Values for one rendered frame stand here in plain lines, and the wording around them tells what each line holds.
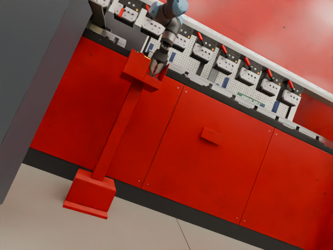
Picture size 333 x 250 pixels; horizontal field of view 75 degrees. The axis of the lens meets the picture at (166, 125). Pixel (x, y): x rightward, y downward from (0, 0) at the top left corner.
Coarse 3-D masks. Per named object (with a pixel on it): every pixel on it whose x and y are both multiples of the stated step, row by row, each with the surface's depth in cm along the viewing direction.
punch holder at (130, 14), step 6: (120, 0) 147; (126, 0) 148; (132, 0) 149; (138, 0) 150; (120, 6) 147; (126, 6) 148; (132, 6) 149; (138, 6) 150; (114, 12) 148; (126, 12) 148; (132, 12) 148; (138, 12) 150; (114, 18) 154; (120, 18) 150; (126, 18) 148; (132, 18) 148; (126, 24) 156; (132, 24) 152
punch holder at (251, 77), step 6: (252, 60) 165; (240, 66) 168; (246, 66) 164; (252, 66) 166; (258, 66) 166; (240, 72) 163; (246, 72) 164; (252, 72) 165; (234, 78) 171; (240, 78) 166; (246, 78) 164; (252, 78) 165; (246, 84) 172; (252, 84) 167
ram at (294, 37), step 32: (160, 0) 153; (192, 0) 157; (224, 0) 162; (256, 0) 167; (288, 0) 172; (320, 0) 178; (224, 32) 162; (256, 32) 167; (288, 32) 172; (320, 32) 178; (288, 64) 172; (320, 64) 177; (320, 96) 178
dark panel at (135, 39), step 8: (112, 16) 199; (112, 24) 199; (120, 24) 200; (112, 32) 199; (120, 32) 200; (128, 32) 202; (136, 32) 203; (128, 40) 202; (136, 40) 203; (144, 40) 204; (128, 48) 202; (136, 48) 203
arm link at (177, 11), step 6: (168, 0) 100; (174, 0) 98; (180, 0) 97; (186, 0) 100; (168, 6) 101; (174, 6) 98; (180, 6) 98; (186, 6) 100; (168, 12) 103; (174, 12) 100; (180, 12) 99; (168, 18) 107
